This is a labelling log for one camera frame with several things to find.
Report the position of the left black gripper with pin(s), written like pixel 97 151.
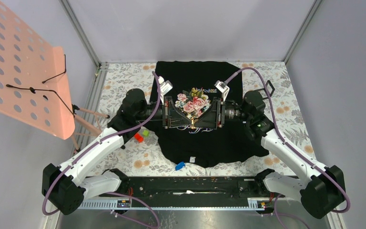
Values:
pixel 172 116

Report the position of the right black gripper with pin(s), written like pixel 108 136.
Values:
pixel 212 118

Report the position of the black floral t-shirt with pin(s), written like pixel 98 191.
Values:
pixel 193 92

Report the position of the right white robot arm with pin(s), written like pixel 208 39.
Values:
pixel 320 189

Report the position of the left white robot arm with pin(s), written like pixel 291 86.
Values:
pixel 67 185

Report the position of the black brooch box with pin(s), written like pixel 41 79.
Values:
pixel 268 91

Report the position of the green cube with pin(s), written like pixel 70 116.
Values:
pixel 145 133

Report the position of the orange red block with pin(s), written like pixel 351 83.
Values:
pixel 138 138

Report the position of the blue clip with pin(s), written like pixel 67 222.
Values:
pixel 179 166

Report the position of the floral table mat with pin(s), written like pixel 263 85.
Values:
pixel 146 158

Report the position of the pink perforated music stand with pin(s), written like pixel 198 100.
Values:
pixel 34 80

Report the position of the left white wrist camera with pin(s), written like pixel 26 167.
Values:
pixel 165 85

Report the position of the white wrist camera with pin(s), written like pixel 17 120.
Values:
pixel 223 88
pixel 165 85

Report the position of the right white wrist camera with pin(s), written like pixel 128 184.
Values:
pixel 223 88

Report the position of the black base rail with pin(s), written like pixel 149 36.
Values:
pixel 156 187

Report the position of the grey cable duct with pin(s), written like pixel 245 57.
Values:
pixel 178 203

